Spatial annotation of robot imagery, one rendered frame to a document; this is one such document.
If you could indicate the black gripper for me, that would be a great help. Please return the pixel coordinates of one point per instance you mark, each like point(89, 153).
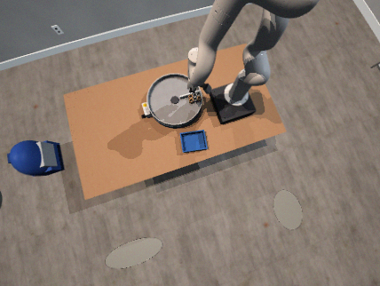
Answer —
point(189, 86)

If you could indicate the blue open crate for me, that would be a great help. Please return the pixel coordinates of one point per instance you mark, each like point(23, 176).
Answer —
point(193, 140)

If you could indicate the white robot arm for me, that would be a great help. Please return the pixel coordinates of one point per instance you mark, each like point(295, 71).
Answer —
point(275, 19)

